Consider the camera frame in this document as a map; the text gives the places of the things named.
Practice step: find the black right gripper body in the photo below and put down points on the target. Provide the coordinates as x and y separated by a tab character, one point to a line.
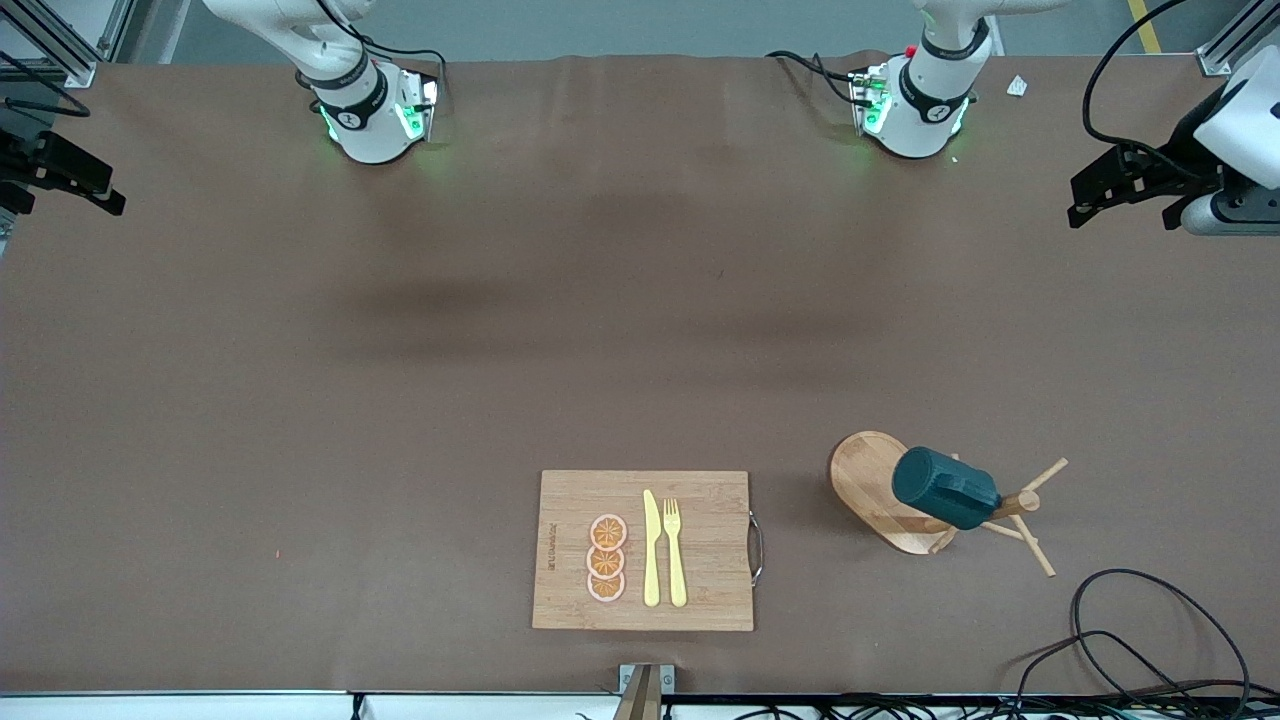
22	163

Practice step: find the dark teal cup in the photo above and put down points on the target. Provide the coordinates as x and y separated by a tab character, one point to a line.
940	485

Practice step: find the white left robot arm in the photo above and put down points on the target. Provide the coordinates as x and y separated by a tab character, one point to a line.
930	100

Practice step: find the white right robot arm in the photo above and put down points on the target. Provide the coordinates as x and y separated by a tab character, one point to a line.
360	110

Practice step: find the wooden cup rack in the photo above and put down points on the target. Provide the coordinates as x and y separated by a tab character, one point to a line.
870	480

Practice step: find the white paper scrap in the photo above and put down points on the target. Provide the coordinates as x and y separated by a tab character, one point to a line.
1017	86

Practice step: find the brown table cover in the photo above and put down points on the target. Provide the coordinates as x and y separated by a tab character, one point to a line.
640	300

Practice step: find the bamboo cutting board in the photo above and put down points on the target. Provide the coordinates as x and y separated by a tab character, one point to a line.
700	560

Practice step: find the yellow plastic fork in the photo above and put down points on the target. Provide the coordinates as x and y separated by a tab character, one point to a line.
676	560

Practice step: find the yellow plastic knife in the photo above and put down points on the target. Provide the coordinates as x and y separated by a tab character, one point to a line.
651	550

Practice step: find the orange slice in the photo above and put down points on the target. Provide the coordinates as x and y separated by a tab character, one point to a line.
608	532

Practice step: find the white table edge rail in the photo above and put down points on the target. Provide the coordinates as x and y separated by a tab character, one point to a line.
200	708

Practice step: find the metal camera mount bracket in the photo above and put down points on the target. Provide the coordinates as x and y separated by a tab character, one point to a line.
645	690

